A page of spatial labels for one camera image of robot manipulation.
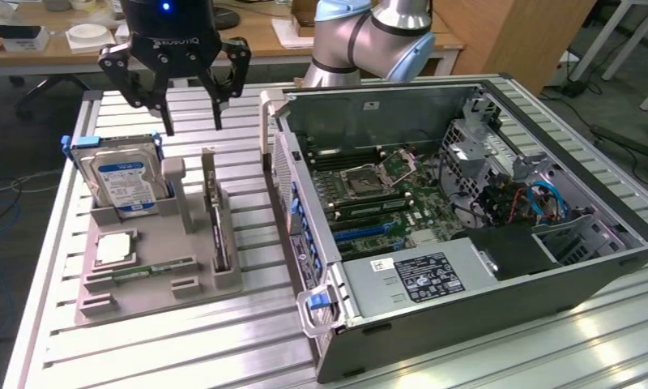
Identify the hard disk with blue bracket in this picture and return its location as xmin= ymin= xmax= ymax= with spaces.
xmin=60 ymin=131 xmax=167 ymax=222

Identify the white table frame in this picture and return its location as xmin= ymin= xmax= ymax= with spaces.
xmin=569 ymin=0 xmax=648 ymax=111

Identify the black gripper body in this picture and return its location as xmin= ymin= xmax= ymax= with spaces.
xmin=122 ymin=0 xmax=224 ymax=81

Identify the white round moulded part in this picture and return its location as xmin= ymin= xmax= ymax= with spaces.
xmin=66 ymin=23 xmax=119 ymax=54

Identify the metal socket cover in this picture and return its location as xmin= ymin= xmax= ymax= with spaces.
xmin=378 ymin=147 xmax=418 ymax=186

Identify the blue data wire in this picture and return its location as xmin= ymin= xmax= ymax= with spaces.
xmin=526 ymin=180 xmax=569 ymax=224

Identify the grey parts rack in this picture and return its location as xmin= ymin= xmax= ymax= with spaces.
xmin=74 ymin=157 xmax=246 ymax=327

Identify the black lamp base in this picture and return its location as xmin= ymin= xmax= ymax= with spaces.
xmin=215 ymin=6 xmax=243 ymax=30

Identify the green RAM stick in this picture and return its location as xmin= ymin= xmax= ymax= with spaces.
xmin=111 ymin=261 xmax=188 ymax=283
xmin=328 ymin=194 xmax=415 ymax=220

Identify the thin red wire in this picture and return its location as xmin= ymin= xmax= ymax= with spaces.
xmin=506 ymin=185 xmax=521 ymax=224

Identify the white box with black lid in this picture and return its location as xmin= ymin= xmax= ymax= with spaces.
xmin=0 ymin=24 xmax=51 ymax=53

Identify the black chair base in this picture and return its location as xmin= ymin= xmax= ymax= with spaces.
xmin=8 ymin=72 xmax=96 ymax=121
xmin=590 ymin=109 xmax=648 ymax=155

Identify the black graphics card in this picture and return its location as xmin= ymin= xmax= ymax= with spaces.
xmin=200 ymin=146 xmax=235 ymax=275

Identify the blue expansion slot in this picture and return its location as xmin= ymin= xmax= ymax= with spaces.
xmin=332 ymin=220 xmax=399 ymax=241

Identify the metal disk bay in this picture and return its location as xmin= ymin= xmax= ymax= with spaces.
xmin=533 ymin=213 xmax=629 ymax=268

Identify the white paper stack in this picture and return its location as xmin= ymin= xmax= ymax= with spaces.
xmin=271 ymin=18 xmax=316 ymax=49

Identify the black open PC case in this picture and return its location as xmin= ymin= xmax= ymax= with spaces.
xmin=259 ymin=79 xmax=648 ymax=384

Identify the wooden desk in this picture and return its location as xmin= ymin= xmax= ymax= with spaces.
xmin=0 ymin=0 xmax=466 ymax=78

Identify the brown cardboard box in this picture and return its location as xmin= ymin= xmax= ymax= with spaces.
xmin=291 ymin=0 xmax=320 ymax=28

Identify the CPU socket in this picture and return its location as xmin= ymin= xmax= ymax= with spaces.
xmin=339 ymin=164 xmax=390 ymax=199

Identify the wooden cabinet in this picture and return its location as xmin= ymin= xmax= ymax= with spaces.
xmin=426 ymin=0 xmax=599 ymax=96

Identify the grey power supply unit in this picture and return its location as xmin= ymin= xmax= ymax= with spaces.
xmin=338 ymin=237 xmax=502 ymax=319

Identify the black connector wire bundle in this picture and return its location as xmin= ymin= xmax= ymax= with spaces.
xmin=475 ymin=177 xmax=526 ymax=228

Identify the silver CPU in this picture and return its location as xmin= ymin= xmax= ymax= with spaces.
xmin=94 ymin=233 xmax=136 ymax=267

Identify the perforated metal drive cage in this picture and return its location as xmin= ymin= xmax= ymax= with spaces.
xmin=440 ymin=96 xmax=526 ymax=179

